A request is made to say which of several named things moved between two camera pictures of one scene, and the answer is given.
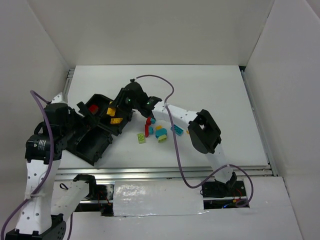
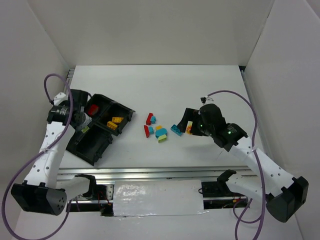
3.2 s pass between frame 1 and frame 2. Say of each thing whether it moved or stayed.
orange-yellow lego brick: moved
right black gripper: moved
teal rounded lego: stayed
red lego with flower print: stayed
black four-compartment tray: stayed
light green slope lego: stayed
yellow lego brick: stayed
